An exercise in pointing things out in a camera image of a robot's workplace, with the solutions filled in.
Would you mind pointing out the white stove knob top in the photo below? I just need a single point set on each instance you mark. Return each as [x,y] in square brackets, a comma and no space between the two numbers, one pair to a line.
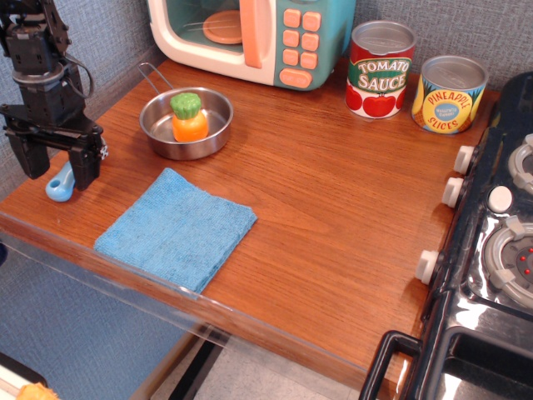
[463,159]

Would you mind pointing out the toy orange carrot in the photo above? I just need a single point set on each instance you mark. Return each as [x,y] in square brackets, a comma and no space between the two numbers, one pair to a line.
[189,124]

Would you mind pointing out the orange fuzzy object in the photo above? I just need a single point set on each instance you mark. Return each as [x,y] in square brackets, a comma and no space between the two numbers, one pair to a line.
[36,391]

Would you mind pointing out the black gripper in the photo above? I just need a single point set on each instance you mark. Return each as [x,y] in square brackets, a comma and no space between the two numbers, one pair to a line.
[53,102]

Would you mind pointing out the tomato sauce can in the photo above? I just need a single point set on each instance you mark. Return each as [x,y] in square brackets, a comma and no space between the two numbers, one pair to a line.
[379,67]

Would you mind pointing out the pineapple slices can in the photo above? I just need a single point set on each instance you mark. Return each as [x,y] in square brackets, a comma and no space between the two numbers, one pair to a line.
[449,92]

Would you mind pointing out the small steel pan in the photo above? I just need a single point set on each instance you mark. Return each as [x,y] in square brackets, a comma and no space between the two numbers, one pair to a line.
[156,122]

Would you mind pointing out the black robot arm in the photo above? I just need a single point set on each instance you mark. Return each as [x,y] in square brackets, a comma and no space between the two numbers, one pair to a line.
[35,39]

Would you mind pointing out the white round stove button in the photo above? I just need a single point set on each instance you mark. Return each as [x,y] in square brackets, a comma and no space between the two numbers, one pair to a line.
[500,199]

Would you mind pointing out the blue folded cloth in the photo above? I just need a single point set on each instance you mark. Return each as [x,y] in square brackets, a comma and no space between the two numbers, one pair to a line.
[177,232]

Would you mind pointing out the teal toy microwave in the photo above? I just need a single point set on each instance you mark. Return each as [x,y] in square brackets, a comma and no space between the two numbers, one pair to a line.
[286,44]

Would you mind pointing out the blue spoon with grey bowl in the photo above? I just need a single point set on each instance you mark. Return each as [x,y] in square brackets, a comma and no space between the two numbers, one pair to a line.
[61,186]

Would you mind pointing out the clear acrylic table guard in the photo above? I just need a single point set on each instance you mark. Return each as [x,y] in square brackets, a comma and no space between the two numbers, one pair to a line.
[92,329]

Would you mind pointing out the white stove knob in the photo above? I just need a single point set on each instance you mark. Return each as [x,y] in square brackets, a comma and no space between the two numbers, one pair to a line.
[463,159]
[426,266]
[452,191]

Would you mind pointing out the grey burner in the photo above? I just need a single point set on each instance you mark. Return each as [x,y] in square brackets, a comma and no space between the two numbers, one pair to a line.
[507,258]
[520,177]

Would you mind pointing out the grey rear burner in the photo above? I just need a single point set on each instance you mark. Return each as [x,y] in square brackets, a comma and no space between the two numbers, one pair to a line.
[520,177]

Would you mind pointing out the white stove knob bottom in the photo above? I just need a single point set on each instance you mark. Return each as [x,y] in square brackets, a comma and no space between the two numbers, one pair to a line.
[426,266]

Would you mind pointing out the black oven door handle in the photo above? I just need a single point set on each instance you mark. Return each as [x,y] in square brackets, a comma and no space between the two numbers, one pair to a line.
[392,342]

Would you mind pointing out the white stove knob middle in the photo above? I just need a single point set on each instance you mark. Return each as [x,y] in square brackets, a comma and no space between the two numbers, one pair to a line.
[452,191]

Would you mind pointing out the black toy stove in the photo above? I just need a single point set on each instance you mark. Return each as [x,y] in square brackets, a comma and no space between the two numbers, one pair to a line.
[476,343]

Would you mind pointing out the grey front burner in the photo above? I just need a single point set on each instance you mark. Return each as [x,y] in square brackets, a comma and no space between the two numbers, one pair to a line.
[507,258]

